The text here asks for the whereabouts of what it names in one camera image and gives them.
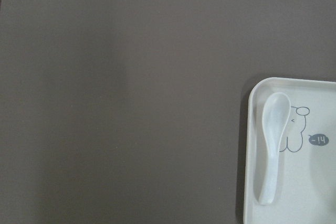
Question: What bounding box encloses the white plastic spoon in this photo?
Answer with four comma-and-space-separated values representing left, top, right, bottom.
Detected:
258, 92, 291, 205

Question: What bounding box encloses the cream serving tray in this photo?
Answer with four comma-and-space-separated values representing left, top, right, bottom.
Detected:
243, 77, 335, 223

